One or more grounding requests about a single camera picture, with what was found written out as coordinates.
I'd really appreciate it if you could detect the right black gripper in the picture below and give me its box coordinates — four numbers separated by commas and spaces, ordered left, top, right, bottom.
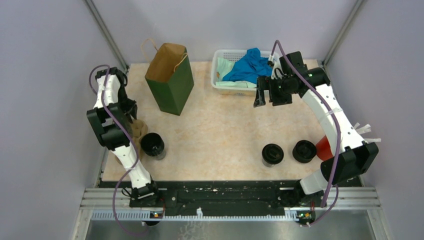
254, 75, 297, 108

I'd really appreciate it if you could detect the green brown paper bag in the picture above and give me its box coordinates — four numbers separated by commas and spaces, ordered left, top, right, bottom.
140, 38, 194, 116

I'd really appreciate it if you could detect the dark coffee cup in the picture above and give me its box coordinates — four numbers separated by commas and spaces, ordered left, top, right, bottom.
261, 143, 285, 168
140, 132, 166, 160

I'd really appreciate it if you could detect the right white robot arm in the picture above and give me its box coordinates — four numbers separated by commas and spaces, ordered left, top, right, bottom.
253, 51, 379, 206

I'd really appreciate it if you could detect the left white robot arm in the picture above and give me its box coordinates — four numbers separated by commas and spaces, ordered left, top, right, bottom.
86, 64, 161, 207

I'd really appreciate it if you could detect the blue cloth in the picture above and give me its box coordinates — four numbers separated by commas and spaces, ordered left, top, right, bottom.
222, 48, 273, 85

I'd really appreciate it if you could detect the cardboard cup carrier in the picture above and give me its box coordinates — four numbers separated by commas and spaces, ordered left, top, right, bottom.
111, 119, 148, 170

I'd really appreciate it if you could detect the white plastic basket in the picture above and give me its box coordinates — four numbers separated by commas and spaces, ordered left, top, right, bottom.
210, 49, 280, 96

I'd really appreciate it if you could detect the light green cloth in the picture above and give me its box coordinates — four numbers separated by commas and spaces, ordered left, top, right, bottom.
215, 57, 257, 89

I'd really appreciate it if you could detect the white cable duct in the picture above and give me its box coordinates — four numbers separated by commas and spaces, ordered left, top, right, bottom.
91, 207, 316, 222

